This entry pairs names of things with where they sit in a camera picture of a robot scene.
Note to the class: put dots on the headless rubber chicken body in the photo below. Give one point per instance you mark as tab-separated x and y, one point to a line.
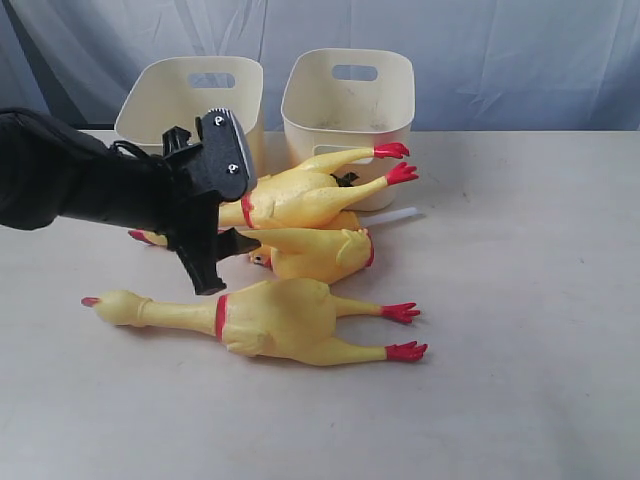
324	255

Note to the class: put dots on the cream bin marked X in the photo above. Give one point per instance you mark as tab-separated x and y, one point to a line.
341	98

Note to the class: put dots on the whole rubber chicken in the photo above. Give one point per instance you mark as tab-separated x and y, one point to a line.
308	195
290	319

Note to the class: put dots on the severed rubber chicken head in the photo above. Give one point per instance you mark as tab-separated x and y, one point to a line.
259	258

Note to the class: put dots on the blue backdrop curtain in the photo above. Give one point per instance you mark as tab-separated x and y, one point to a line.
479	65

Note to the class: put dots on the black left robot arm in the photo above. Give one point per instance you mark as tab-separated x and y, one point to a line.
50	169

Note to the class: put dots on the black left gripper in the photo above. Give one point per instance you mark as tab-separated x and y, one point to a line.
192	232

